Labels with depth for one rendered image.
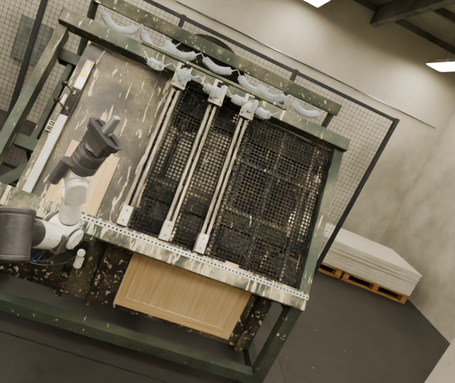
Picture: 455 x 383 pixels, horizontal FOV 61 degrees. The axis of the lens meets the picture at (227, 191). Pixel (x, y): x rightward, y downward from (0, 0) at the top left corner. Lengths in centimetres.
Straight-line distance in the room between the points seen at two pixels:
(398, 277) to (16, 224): 627
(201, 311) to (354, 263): 391
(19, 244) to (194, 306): 194
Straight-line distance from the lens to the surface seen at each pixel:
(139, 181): 258
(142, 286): 289
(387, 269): 679
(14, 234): 120
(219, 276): 259
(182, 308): 297
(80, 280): 296
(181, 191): 260
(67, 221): 142
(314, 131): 301
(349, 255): 643
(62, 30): 296
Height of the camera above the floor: 191
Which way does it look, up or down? 13 degrees down
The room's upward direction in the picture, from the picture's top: 25 degrees clockwise
